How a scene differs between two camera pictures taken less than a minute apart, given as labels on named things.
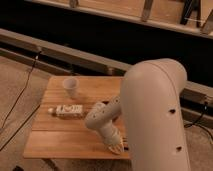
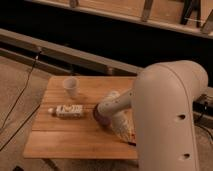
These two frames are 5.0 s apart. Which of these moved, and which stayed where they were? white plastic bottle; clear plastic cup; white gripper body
Moved: white gripper body
Stayed: clear plastic cup; white plastic bottle
